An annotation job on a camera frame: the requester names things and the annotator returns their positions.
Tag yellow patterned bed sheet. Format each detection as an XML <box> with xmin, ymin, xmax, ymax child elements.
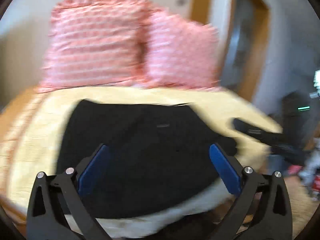
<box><xmin>0</xmin><ymin>85</ymin><xmax>283</xmax><ymax>233</ymax></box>

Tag small pink dotted pillow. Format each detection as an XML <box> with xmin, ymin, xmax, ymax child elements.
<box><xmin>140</xmin><ymin>11</ymin><xmax>223</xmax><ymax>92</ymax></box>

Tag black pants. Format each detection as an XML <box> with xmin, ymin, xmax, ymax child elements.
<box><xmin>55</xmin><ymin>99</ymin><xmax>238</xmax><ymax>220</ymax></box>

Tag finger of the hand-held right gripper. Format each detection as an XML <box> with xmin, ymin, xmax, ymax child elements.
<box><xmin>232</xmin><ymin>118</ymin><xmax>284</xmax><ymax>144</ymax></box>

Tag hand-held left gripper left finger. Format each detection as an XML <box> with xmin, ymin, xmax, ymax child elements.
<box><xmin>26</xmin><ymin>143</ymin><xmax>111</xmax><ymax>240</ymax></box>

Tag large pink dotted pillow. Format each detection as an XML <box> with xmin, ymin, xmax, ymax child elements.
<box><xmin>37</xmin><ymin>0</ymin><xmax>160</xmax><ymax>93</ymax></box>

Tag grey glass door panel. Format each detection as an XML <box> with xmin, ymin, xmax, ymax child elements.
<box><xmin>224</xmin><ymin>0</ymin><xmax>254</xmax><ymax>82</ymax></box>

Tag wooden door frame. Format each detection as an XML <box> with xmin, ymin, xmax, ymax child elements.
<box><xmin>192</xmin><ymin>0</ymin><xmax>272</xmax><ymax>102</ymax></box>

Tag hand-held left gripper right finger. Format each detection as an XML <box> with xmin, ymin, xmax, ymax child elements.
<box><xmin>209</xmin><ymin>143</ymin><xmax>293</xmax><ymax>240</ymax></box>

